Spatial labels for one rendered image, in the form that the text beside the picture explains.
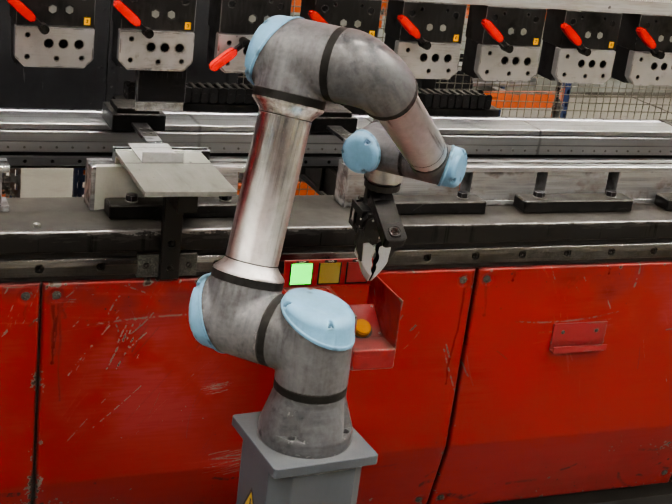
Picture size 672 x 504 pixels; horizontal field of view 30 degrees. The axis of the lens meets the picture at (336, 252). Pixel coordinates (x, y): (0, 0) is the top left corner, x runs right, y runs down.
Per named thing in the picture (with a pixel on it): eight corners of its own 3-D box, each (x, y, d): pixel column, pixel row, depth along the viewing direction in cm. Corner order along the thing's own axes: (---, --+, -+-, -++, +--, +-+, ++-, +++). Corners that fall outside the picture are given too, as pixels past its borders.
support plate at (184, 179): (144, 197, 234) (145, 192, 233) (115, 155, 256) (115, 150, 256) (237, 196, 240) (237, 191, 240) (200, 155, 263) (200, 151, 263)
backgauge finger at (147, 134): (126, 151, 262) (128, 128, 260) (101, 117, 284) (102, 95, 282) (182, 151, 266) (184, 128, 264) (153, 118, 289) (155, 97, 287)
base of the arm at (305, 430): (367, 452, 197) (375, 395, 194) (279, 464, 190) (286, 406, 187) (326, 407, 210) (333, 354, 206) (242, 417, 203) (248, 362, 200)
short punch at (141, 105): (136, 112, 255) (139, 66, 252) (134, 109, 257) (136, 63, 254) (183, 112, 259) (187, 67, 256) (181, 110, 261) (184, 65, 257)
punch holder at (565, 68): (554, 82, 285) (567, 10, 279) (535, 73, 292) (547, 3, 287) (609, 84, 291) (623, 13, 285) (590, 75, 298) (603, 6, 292)
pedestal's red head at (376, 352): (301, 374, 246) (311, 290, 240) (275, 340, 260) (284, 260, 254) (393, 368, 254) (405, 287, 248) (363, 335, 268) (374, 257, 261)
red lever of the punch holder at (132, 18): (119, -1, 238) (156, 34, 243) (115, -5, 242) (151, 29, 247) (113, 6, 238) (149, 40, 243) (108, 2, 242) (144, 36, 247)
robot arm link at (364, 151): (396, 143, 222) (419, 128, 232) (339, 130, 226) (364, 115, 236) (391, 185, 225) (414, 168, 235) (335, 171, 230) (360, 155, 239)
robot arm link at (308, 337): (328, 404, 189) (339, 322, 185) (251, 379, 194) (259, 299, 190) (361, 376, 200) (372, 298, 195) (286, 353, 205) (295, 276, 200)
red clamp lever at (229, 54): (209, 67, 250) (248, 37, 250) (204, 62, 253) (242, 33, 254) (214, 74, 250) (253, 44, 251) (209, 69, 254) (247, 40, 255)
